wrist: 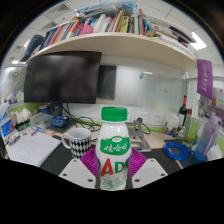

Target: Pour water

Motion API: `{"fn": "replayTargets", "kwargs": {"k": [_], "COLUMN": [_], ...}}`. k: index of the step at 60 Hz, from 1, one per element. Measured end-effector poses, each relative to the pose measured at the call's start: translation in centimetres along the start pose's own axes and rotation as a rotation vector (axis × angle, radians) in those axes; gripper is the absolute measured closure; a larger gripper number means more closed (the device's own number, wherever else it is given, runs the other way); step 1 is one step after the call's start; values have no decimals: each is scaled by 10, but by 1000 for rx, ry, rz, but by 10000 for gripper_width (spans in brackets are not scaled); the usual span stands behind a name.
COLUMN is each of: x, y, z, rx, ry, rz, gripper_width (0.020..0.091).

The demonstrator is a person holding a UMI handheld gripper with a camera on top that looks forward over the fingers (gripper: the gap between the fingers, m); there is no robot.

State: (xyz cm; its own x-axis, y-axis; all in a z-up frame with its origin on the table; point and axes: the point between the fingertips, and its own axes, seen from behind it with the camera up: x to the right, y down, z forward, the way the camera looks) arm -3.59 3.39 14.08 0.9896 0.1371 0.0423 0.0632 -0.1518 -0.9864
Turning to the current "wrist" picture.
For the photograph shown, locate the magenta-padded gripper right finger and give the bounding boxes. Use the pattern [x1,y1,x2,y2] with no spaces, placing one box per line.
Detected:
[125,147,169,190]

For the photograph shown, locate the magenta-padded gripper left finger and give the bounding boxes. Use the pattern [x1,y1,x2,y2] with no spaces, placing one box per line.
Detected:
[58,147,102,190]

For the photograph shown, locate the white green-capped drink bottle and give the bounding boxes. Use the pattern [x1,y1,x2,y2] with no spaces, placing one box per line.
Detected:
[95,106,132,191]

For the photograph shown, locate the purple water bottle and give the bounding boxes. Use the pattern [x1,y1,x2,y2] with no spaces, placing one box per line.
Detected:
[194,112,222,163]

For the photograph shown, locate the grey metal laptop stand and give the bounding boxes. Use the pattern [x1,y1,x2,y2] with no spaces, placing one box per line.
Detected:
[125,118,152,153]

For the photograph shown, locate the black-white checkered mug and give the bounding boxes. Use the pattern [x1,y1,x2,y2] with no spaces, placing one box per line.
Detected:
[61,128,93,159]

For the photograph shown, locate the black desk mat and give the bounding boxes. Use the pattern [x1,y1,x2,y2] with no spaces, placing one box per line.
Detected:
[39,134,184,177]

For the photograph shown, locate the small blue box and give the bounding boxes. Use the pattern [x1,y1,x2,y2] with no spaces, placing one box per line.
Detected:
[50,115,70,128]

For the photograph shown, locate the dark blue mouse pad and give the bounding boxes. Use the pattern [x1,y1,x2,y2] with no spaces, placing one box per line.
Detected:
[179,151,201,169]

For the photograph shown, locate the open white notebook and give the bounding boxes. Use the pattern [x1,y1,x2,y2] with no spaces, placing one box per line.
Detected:
[6,131,62,168]

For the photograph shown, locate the clear plastic box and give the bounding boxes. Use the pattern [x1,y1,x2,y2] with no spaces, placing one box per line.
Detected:
[29,112,54,131]

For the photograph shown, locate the dark wine bottle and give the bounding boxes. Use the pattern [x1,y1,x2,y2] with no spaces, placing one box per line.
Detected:
[178,94,189,128]

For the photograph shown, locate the crumpled white tissue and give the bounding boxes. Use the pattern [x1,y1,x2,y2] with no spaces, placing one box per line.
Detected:
[206,143,224,162]

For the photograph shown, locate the white tissue pack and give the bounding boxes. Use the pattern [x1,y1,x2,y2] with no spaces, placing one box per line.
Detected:
[9,108,33,126]

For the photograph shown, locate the blue tissue box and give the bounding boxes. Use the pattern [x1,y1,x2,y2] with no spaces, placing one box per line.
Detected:
[0,102,16,139]

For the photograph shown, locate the black computer monitor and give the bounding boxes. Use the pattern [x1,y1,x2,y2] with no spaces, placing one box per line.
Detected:
[23,50,102,118]

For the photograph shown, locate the colourful photo poster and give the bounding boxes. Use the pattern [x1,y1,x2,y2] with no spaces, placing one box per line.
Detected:
[199,88,224,128]

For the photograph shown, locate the purple hanging pennant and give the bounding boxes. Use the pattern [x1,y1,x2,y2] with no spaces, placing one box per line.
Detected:
[196,59,214,100]

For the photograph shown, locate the coiled blue cable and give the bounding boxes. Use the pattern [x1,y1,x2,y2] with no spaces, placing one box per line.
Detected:
[163,141,193,162]

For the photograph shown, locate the black cable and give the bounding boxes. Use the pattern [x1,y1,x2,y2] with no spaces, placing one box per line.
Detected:
[63,103,103,131]

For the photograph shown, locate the white wall socket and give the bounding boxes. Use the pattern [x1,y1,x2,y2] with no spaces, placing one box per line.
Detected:
[151,112,164,126]
[134,110,149,124]

